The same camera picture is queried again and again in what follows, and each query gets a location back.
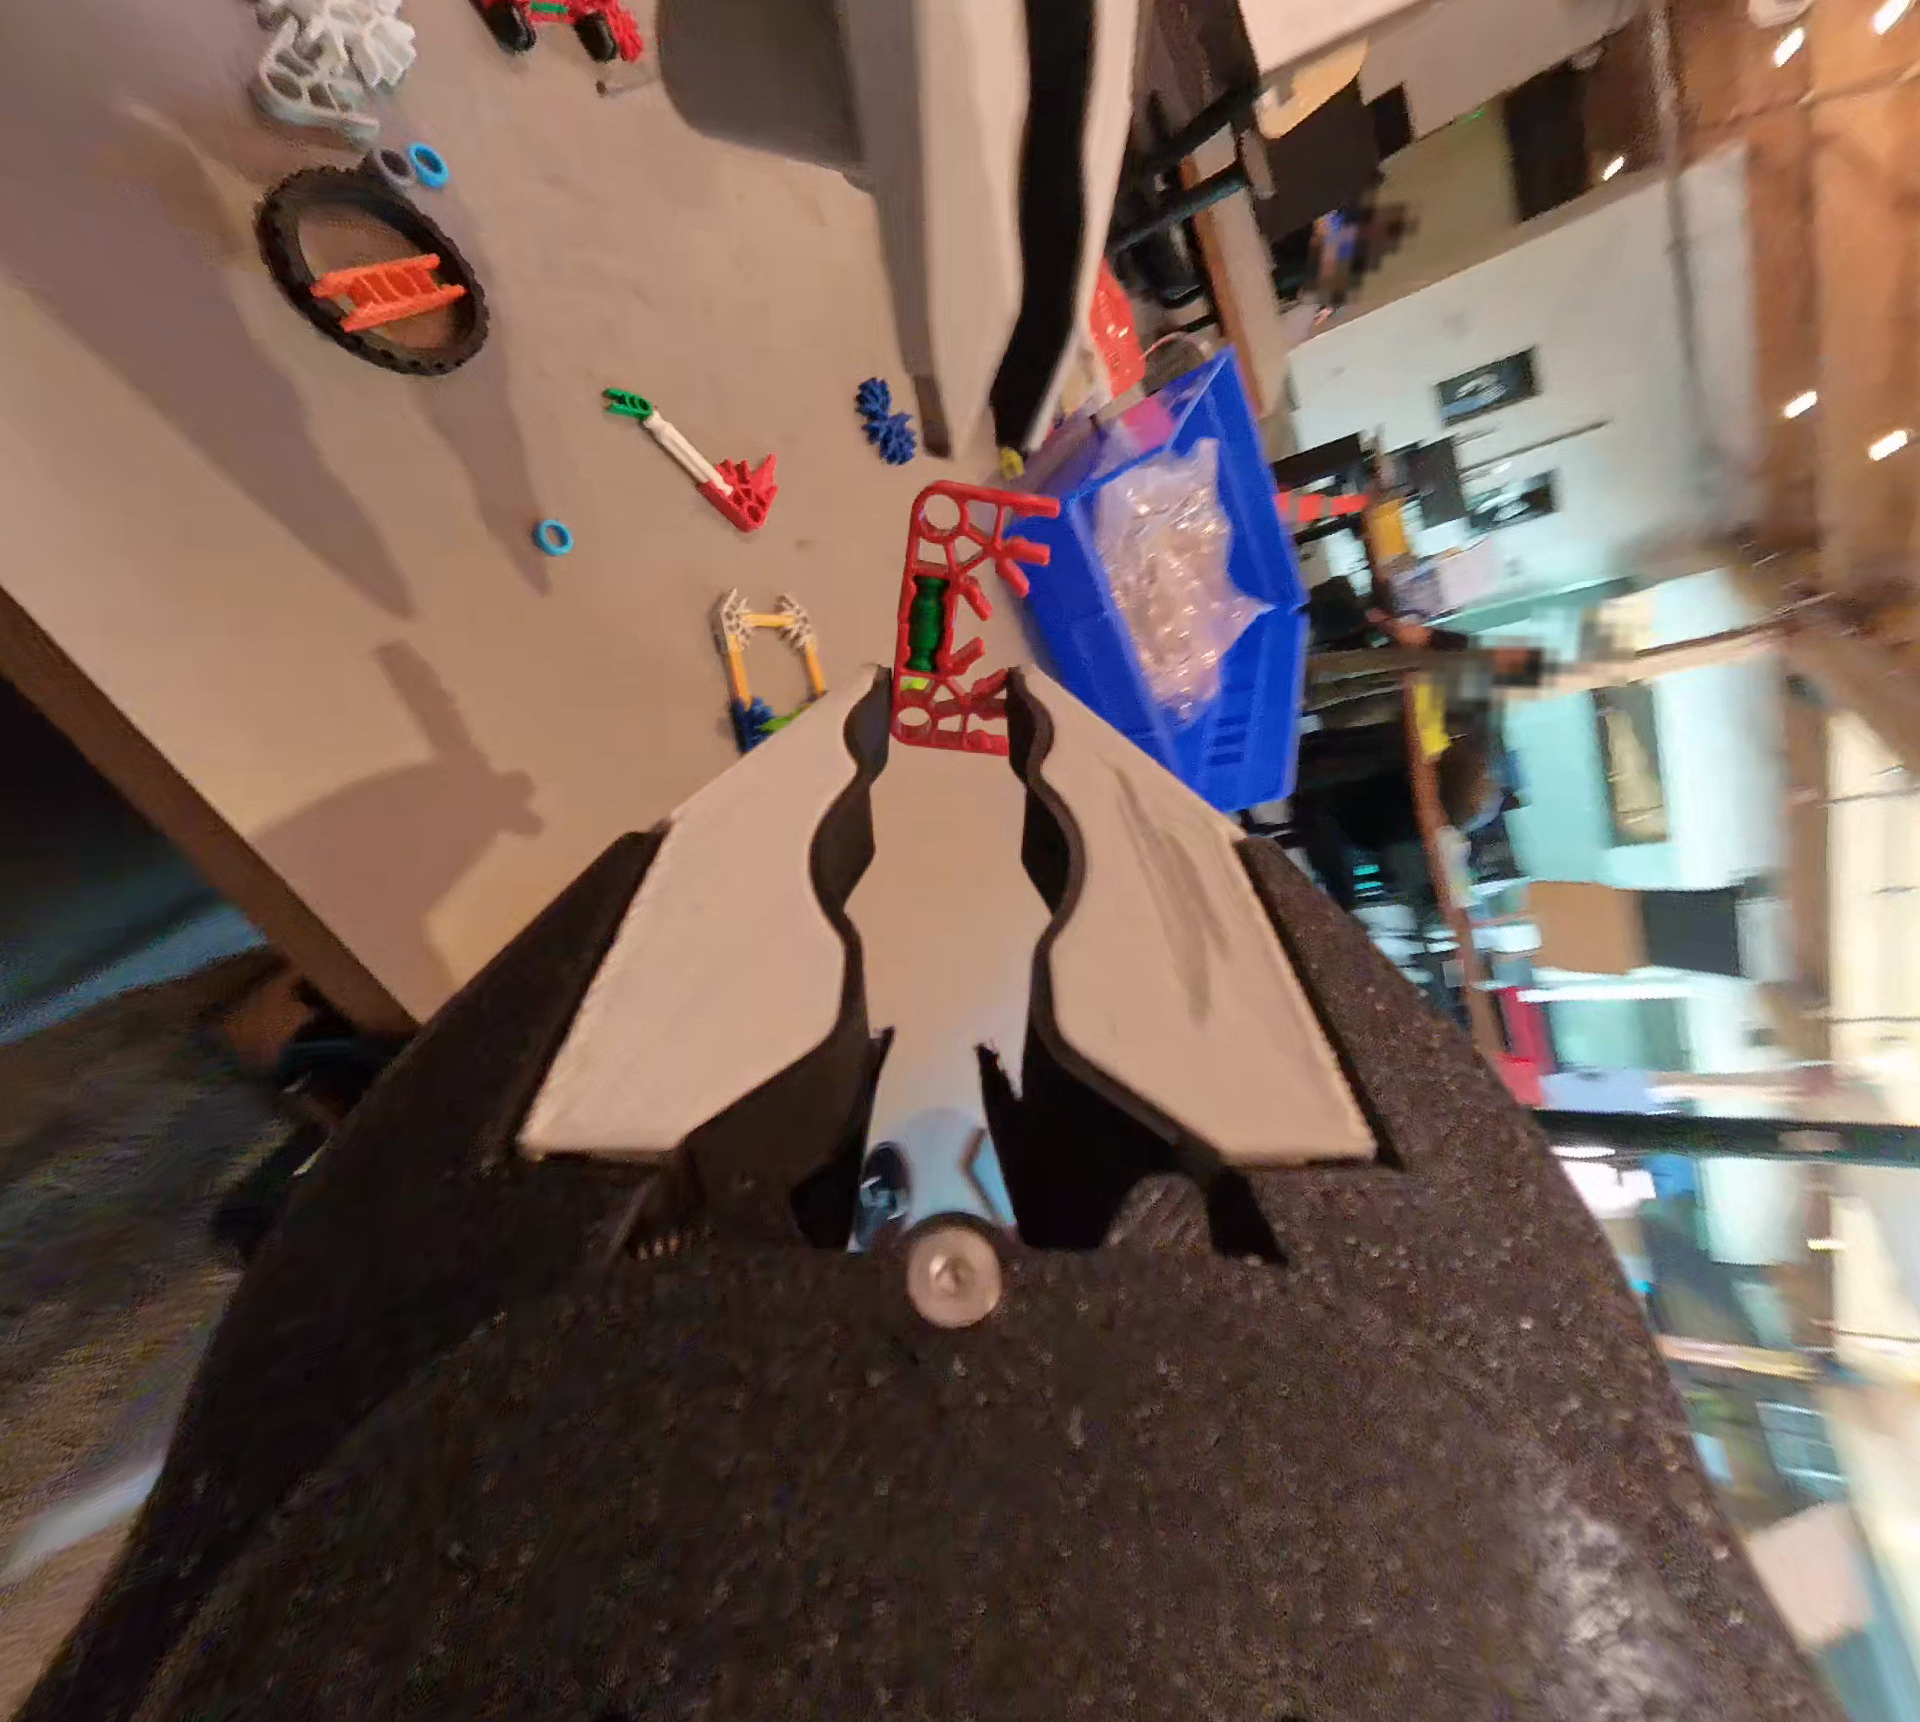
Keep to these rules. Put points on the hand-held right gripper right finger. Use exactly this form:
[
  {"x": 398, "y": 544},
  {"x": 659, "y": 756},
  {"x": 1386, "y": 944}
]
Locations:
[{"x": 1201, "y": 1003}]

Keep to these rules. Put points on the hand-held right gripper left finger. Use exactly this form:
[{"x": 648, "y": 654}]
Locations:
[{"x": 704, "y": 1003}]

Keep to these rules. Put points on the red connectors with green clip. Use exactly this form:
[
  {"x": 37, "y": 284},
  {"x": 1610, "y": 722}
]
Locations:
[{"x": 961, "y": 717}]

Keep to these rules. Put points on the colourful rod connector toy model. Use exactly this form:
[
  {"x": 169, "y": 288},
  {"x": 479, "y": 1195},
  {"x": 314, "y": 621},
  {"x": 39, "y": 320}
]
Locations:
[{"x": 734, "y": 621}]

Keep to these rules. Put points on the blue plastic bin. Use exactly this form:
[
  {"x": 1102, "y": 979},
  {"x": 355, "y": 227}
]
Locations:
[{"x": 1275, "y": 703}]

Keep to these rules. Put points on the blue snowflake connector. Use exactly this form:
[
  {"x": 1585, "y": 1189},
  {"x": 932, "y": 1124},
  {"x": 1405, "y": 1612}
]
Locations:
[{"x": 889, "y": 421}]

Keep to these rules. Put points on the green connector piece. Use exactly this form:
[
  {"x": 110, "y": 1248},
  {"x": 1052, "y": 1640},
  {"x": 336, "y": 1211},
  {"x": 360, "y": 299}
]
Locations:
[{"x": 630, "y": 404}]

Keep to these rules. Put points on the small grey spacer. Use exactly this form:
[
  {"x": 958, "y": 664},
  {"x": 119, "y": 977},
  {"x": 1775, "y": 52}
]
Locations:
[{"x": 387, "y": 165}]

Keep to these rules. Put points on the crumpled clear plastic bags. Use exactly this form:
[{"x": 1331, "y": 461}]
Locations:
[{"x": 1171, "y": 566}]

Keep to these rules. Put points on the red connector with white rod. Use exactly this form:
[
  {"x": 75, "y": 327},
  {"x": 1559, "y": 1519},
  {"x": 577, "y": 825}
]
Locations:
[{"x": 742, "y": 492}]

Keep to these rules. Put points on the pale grey connector piece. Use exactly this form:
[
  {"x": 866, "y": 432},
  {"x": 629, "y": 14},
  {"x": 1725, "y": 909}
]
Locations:
[{"x": 308, "y": 102}]

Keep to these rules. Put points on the orange connector piece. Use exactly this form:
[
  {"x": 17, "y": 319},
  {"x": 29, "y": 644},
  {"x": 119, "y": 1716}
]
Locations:
[{"x": 382, "y": 290}]

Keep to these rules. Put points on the black stand pole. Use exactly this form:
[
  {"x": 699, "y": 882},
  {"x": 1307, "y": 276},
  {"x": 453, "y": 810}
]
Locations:
[{"x": 1725, "y": 1134}]

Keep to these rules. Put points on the black toy tyre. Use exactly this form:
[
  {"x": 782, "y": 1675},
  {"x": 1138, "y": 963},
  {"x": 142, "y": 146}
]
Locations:
[{"x": 279, "y": 267}]

